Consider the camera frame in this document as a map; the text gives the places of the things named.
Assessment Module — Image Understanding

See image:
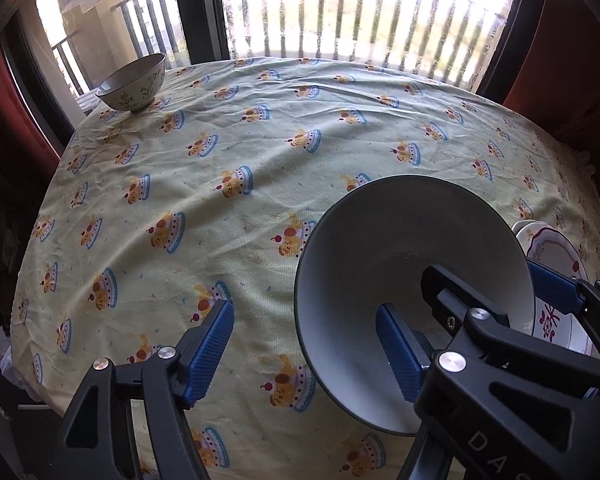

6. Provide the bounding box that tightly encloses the beaded rim floral plate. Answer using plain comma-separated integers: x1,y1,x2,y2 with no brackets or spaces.
510,219,596,359

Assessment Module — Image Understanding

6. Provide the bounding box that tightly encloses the leaf pattern bowl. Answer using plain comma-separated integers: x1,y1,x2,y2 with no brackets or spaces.
96,53,166,112
294,176,534,436

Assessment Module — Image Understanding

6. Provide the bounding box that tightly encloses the red curtain right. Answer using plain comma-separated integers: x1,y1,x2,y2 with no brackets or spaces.
505,0,600,152

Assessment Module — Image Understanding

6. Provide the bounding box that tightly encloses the red curtain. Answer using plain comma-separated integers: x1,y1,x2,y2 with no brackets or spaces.
0,46,59,180
505,0,600,152

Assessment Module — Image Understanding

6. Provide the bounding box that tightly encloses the yellow patterned tablecloth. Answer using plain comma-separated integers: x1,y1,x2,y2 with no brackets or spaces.
12,58,600,479

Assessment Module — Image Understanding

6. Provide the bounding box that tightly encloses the balcony railing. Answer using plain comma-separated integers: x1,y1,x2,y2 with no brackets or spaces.
34,0,513,96

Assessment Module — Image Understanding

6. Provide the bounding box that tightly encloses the red curtain left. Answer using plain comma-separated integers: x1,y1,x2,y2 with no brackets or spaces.
0,46,59,180

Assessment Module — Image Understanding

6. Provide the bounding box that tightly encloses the black window frame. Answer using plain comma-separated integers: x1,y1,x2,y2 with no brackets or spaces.
0,0,531,155

